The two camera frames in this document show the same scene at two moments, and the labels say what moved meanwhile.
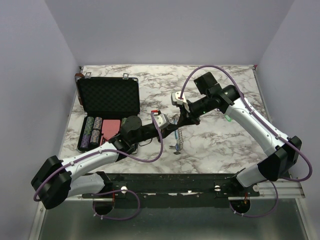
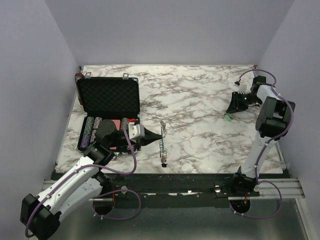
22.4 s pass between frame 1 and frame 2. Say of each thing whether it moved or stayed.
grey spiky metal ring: moved
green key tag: stayed
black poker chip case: stayed
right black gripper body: moved
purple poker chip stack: stayed
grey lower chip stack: stayed
